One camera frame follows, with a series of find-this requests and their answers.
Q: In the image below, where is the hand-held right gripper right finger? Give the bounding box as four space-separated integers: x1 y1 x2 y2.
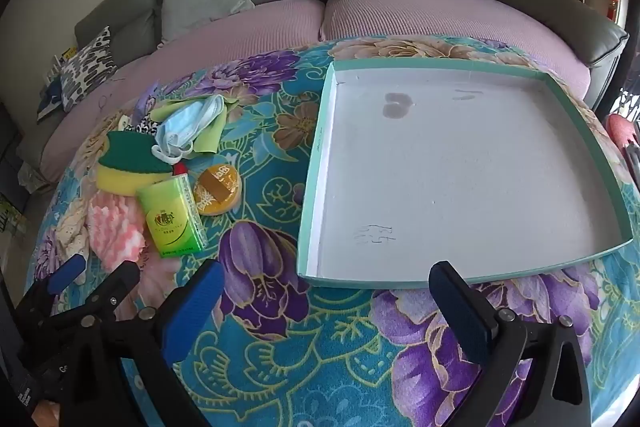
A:
428 260 592 427

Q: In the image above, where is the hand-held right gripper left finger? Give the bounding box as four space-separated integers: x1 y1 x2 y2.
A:
65 259 226 427

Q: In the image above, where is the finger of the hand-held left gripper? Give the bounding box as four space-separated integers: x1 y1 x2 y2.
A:
75 261 142 333
15 253 87 338

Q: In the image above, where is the cream crochet cloth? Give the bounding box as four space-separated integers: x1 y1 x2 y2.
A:
55 202 96 258

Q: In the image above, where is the pink wavy cloth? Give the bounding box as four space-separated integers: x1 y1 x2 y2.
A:
87 194 148 270

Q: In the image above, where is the green tissue pack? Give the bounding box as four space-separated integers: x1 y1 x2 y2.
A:
136 173 207 259

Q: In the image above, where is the orange powder puff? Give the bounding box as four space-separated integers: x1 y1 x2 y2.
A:
192 162 242 215

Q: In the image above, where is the shallow teal cardboard box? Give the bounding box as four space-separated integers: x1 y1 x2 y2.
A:
296 59 634 290

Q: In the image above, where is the leopard print scrunchie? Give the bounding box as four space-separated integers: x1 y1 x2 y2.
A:
122 114 161 138

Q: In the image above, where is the light green cloth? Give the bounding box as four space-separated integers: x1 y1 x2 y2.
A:
150 94 241 154

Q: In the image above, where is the blue face mask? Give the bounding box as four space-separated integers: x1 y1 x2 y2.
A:
152 95 228 159

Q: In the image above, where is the floral teal blanket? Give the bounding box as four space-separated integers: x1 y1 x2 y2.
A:
25 34 640 427

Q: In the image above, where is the dark blue cushion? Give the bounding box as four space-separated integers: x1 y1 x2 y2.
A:
36 77 68 124

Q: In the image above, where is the black white patterned pillow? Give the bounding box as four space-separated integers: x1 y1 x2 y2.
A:
60 26 119 112

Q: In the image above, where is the pink sofa cover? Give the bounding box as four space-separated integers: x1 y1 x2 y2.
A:
40 0 592 182

